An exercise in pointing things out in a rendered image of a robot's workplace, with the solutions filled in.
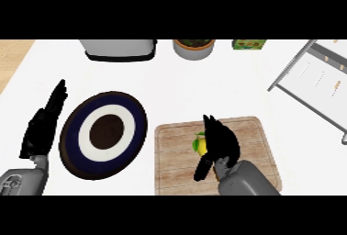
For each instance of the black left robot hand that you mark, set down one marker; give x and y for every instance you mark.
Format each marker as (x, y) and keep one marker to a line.
(42, 128)

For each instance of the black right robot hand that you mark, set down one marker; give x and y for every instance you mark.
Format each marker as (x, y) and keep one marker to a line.
(220, 137)

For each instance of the grey and black appliance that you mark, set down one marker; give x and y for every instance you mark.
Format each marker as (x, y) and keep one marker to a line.
(119, 49)

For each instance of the green box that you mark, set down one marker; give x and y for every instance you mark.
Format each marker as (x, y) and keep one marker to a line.
(248, 44)

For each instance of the yellow lemon with green leaf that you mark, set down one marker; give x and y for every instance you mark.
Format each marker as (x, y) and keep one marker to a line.
(200, 145)

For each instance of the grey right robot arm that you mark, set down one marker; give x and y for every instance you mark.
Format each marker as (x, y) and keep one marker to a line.
(243, 179)

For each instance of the pale wooden cutting board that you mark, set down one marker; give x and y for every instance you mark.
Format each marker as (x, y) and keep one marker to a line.
(180, 165)

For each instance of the blue white brown round plate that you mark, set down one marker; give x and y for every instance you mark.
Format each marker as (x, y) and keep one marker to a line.
(104, 134)

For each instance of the grey pot with plant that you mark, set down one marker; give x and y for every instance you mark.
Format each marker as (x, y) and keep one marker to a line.
(193, 49)

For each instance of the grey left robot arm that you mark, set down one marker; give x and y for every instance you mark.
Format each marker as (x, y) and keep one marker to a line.
(23, 179)

